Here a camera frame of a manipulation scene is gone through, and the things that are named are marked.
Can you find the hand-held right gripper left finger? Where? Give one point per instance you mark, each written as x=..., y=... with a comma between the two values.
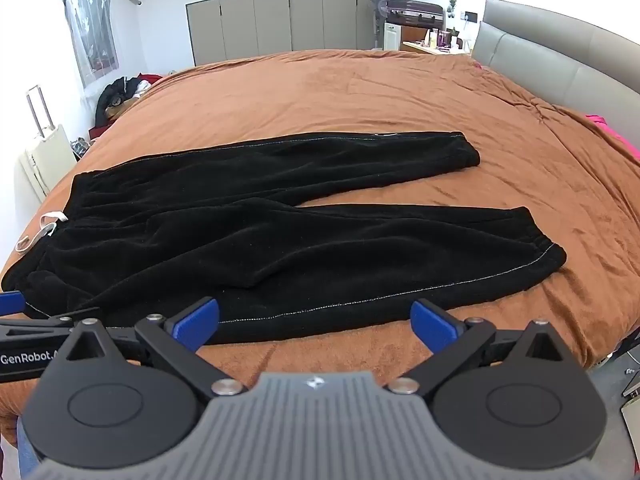
x=196, y=321

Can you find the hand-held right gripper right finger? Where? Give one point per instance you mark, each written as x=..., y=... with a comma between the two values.
x=431, y=322

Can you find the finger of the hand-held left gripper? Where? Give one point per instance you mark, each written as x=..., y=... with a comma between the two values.
x=11, y=303

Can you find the black pants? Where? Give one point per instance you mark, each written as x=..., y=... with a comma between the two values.
x=250, y=240

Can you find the person's blue jeans leg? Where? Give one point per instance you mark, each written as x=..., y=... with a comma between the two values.
x=26, y=440

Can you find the white suitcase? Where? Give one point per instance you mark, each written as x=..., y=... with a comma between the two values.
x=47, y=155

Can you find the grey flat object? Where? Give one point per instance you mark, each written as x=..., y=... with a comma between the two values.
x=632, y=400

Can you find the pile of dark clothes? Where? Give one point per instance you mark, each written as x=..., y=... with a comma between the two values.
x=112, y=97

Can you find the brown bedspread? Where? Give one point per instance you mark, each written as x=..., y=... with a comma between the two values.
x=350, y=100

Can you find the white and red clothes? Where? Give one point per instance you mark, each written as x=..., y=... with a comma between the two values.
x=147, y=84

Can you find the pink cloth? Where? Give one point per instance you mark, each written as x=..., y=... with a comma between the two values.
x=617, y=135

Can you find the wooden desk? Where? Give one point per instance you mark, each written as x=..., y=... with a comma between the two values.
x=415, y=46

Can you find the sheer window curtain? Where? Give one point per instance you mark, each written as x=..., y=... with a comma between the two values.
x=92, y=35

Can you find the pale bottle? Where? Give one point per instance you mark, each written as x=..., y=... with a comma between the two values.
x=431, y=38

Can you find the purple bottle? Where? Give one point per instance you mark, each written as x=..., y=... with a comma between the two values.
x=443, y=37

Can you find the white cabinet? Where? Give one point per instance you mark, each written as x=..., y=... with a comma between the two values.
x=392, y=36

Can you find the grey padded headboard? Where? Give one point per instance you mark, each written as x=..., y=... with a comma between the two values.
x=560, y=55

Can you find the beige wardrobe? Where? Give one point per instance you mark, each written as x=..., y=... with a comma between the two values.
x=280, y=25

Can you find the purple suitcase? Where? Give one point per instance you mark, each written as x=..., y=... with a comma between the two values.
x=415, y=14

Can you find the small potted plant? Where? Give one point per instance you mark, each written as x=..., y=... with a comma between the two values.
x=452, y=2

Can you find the standing fan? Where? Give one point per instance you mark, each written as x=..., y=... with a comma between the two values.
x=380, y=0

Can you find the black wall socket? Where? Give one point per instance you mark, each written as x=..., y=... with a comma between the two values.
x=470, y=16

